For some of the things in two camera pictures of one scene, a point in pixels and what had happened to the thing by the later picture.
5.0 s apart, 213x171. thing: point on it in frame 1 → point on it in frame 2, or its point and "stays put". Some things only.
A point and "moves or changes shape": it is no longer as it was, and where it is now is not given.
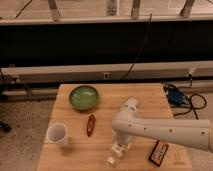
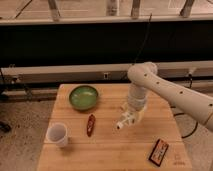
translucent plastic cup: (57, 133) stays put
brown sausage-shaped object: (90, 125) stays put
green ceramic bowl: (83, 98) stays put
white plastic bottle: (116, 151) moves or changes shape
